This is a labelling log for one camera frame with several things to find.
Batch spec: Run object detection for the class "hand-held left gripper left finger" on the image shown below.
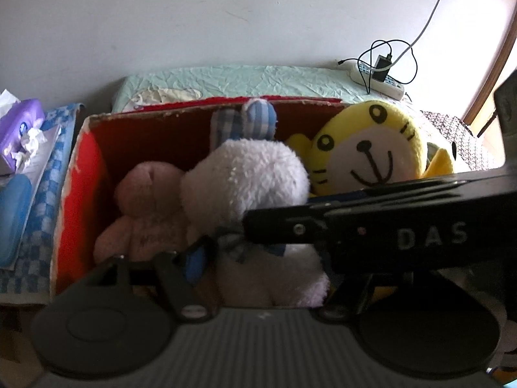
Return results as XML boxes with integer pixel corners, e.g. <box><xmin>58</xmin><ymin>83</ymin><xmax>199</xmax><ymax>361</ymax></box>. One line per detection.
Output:
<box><xmin>60</xmin><ymin>235</ymin><xmax>221</xmax><ymax>325</ymax></box>

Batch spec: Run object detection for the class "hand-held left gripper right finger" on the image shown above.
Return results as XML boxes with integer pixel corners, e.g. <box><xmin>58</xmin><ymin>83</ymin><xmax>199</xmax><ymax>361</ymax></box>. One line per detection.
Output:
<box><xmin>319</xmin><ymin>273</ymin><xmax>405</xmax><ymax>321</ymax></box>

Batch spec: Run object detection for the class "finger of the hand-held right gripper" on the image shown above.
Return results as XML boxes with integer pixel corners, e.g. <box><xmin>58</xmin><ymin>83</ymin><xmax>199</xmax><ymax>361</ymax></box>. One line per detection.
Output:
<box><xmin>309</xmin><ymin>174</ymin><xmax>507</xmax><ymax>208</ymax></box>
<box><xmin>243</xmin><ymin>204</ymin><xmax>329</xmax><ymax>248</ymax></box>

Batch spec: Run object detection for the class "yellow plush tiger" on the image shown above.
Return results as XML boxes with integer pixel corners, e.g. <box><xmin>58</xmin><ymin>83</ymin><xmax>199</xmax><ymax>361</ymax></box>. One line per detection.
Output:
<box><xmin>287</xmin><ymin>100</ymin><xmax>455</xmax><ymax>199</ymax></box>

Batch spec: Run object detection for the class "white plush rabbit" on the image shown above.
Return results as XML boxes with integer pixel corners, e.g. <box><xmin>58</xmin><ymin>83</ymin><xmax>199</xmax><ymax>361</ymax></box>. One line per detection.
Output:
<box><xmin>180</xmin><ymin>98</ymin><xmax>330</xmax><ymax>308</ymax></box>

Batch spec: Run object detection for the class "pink plush bear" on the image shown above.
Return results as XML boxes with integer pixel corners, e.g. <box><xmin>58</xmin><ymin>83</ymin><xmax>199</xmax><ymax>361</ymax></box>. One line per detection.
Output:
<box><xmin>94</xmin><ymin>161</ymin><xmax>200</xmax><ymax>263</ymax></box>

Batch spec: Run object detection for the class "red cardboard box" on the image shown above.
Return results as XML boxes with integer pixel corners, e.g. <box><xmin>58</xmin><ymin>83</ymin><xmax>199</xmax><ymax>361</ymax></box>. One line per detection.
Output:
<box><xmin>50</xmin><ymin>96</ymin><xmax>364</xmax><ymax>296</ymax></box>

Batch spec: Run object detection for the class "white power strip with charger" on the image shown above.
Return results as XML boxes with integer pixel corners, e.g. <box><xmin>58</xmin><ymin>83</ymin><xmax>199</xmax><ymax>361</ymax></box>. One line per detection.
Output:
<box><xmin>338</xmin><ymin>39</ymin><xmax>417</xmax><ymax>95</ymax></box>

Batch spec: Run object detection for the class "black power adapter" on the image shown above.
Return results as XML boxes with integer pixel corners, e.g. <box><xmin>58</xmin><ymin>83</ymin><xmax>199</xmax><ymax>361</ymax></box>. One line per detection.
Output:
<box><xmin>374</xmin><ymin>53</ymin><xmax>392</xmax><ymax>82</ymax></box>

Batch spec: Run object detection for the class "blue checkered cloth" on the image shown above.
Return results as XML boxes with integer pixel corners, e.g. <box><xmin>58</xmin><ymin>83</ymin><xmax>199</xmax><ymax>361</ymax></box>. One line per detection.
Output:
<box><xmin>0</xmin><ymin>103</ymin><xmax>85</xmax><ymax>305</ymax></box>

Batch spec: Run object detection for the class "blue glasses case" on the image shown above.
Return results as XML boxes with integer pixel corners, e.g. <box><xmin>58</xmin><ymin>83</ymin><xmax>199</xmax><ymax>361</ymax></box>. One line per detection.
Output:
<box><xmin>0</xmin><ymin>174</ymin><xmax>33</xmax><ymax>268</ymax></box>

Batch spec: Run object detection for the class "purple tissue pack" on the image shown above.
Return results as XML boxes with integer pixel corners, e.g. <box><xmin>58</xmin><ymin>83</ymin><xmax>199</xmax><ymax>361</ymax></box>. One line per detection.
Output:
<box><xmin>0</xmin><ymin>89</ymin><xmax>46</xmax><ymax>174</ymax></box>

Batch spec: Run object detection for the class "white cable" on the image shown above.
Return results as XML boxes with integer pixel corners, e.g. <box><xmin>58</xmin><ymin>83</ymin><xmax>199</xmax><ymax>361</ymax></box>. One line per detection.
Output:
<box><xmin>408</xmin><ymin>0</ymin><xmax>461</xmax><ymax>47</ymax></box>

